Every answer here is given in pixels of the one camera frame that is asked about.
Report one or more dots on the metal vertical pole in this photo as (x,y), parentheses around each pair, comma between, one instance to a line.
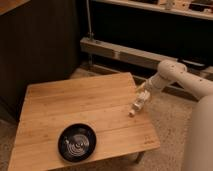
(90,32)

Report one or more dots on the wooden shelf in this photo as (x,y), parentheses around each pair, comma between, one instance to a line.
(167,8)

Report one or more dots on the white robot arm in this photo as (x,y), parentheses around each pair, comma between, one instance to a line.
(198,149)

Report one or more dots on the black ceramic bowl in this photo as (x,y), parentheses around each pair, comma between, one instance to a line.
(77,142)

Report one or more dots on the grey metal beam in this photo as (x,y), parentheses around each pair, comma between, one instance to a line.
(122,53)

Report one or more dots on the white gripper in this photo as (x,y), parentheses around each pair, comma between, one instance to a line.
(145,86)

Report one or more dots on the white plastic bottle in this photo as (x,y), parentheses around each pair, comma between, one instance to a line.
(137,104)

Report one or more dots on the wooden table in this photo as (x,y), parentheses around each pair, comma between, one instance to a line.
(101,102)

